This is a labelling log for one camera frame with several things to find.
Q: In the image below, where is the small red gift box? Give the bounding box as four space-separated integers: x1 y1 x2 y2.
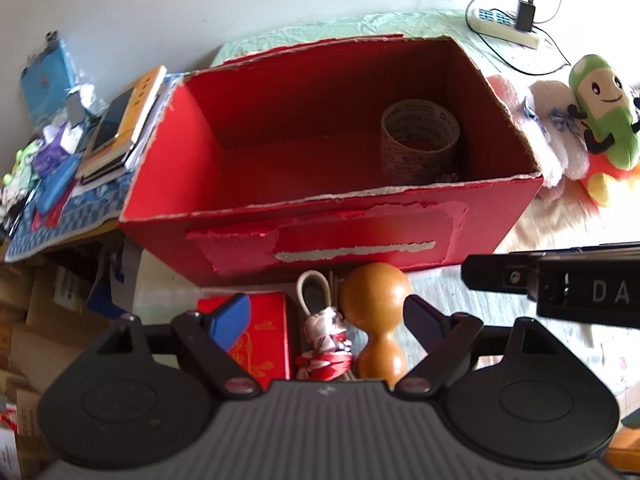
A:
198 292 292 391

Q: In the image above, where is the brown wooden gourd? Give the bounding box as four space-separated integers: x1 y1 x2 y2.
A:
338 262 411 387

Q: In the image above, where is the beige strap bundle red wrap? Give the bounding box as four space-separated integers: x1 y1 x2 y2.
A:
295 270 354 382

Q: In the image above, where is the printed packing tape roll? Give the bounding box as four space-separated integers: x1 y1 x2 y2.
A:
381 100 461 185

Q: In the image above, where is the pink white plush toy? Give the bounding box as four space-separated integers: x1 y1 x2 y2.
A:
487 74 640 208

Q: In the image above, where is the blue checkered cloth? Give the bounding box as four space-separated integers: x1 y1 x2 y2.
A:
2 74 183 263

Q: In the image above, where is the green smiling plush toy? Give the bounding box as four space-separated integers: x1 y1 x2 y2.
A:
567 54 639 171

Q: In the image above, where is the large red cardboard box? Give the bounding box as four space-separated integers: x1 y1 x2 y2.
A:
119 36 542 286

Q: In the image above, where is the blue pencil case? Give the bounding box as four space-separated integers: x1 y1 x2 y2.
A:
36 154 81 216

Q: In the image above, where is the green printed bed sheet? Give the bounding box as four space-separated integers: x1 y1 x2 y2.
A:
212 9 570 78

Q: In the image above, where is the black smartphone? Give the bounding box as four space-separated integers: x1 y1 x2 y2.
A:
92 88 134 151

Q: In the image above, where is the white power strip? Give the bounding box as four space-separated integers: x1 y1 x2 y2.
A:
468 8 540 49

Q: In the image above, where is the black charger adapter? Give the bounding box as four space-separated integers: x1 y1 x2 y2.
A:
514 0 536 32

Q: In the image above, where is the blue plastic bag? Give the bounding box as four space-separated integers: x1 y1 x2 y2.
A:
20 30 78 127

